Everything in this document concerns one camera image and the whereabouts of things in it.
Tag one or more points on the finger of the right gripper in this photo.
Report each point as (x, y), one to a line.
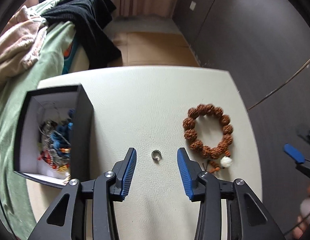
(294, 154)

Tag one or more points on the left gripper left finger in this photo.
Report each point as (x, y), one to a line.
(65, 218)

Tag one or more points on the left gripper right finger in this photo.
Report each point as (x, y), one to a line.
(247, 217)

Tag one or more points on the white wall switch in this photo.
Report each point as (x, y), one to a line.
(192, 5)

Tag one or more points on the black knitted blanket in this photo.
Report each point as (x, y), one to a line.
(90, 17)

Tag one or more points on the pink fluffy blanket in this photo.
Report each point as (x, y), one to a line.
(21, 43)

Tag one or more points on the person's hand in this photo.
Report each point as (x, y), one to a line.
(303, 218)

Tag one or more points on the black jewelry box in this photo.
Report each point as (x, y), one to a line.
(52, 139)

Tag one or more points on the green bed sheet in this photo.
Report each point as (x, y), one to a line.
(15, 207)

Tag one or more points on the flattened cardboard sheets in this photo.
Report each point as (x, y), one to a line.
(153, 49)

